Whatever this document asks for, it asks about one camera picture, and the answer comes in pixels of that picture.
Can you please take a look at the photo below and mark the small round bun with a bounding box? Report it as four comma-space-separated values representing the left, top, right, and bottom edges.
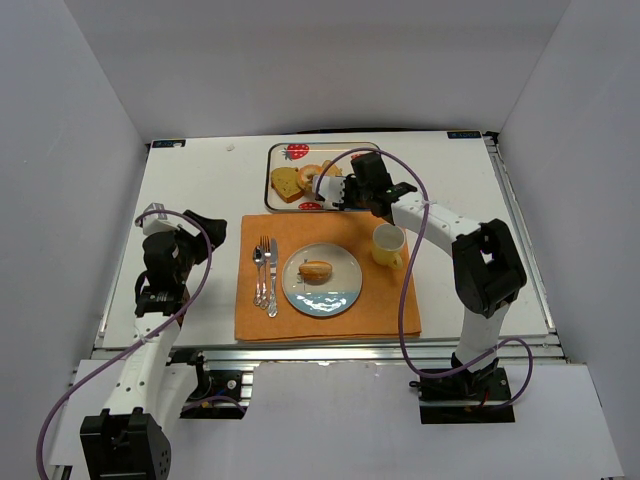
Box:
298, 260, 333, 284

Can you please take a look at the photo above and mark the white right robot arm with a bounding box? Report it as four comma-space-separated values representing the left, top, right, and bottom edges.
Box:
312, 147, 527, 378

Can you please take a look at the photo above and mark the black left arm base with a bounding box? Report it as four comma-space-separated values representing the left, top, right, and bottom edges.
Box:
166, 349, 247, 420

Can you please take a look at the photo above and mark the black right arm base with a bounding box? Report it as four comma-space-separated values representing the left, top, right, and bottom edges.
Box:
409, 360, 515, 425

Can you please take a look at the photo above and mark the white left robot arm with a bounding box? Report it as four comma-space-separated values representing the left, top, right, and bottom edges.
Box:
80, 204, 227, 479

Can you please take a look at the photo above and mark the oblong bread roll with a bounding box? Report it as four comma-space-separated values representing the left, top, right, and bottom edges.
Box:
321, 160, 343, 177

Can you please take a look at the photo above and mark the sliced loaf bread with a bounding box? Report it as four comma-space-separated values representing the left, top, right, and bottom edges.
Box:
270, 167, 304, 204

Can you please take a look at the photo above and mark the yellow mug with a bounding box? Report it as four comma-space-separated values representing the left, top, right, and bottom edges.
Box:
371, 224, 406, 270

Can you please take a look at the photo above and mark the glazed bagel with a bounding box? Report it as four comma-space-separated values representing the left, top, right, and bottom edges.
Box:
296, 164, 323, 192

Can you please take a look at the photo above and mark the strawberry pattern tray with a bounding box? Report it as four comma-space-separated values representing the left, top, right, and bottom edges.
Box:
264, 142, 378, 213

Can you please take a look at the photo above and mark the silver spoon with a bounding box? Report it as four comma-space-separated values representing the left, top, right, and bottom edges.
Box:
252, 246, 264, 306

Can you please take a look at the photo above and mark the silver fork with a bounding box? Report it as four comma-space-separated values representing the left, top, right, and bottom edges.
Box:
259, 235, 271, 310

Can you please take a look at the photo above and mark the orange placemat cloth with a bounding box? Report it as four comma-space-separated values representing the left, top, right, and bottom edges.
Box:
234, 213, 404, 342

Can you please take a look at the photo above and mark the silver table knife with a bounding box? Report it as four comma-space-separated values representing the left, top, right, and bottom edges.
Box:
267, 238, 278, 318

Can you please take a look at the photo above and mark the ceramic plate with blue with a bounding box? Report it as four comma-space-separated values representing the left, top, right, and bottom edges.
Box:
281, 243, 363, 318

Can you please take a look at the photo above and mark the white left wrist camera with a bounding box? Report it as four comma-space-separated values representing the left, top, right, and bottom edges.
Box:
135, 202, 176, 236

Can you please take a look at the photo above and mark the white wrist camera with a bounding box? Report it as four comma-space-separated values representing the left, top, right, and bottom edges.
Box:
312, 175, 346, 210
135, 202, 176, 236

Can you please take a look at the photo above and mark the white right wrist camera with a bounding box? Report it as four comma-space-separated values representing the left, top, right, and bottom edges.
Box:
312, 175, 346, 210

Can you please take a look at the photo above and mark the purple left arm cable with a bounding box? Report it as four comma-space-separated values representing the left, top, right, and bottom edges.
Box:
37, 206, 214, 480

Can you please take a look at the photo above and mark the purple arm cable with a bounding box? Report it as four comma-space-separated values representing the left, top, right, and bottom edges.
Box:
312, 147, 534, 406
37, 206, 214, 480

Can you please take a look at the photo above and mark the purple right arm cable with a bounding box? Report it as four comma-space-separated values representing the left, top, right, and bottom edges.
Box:
312, 147, 534, 406

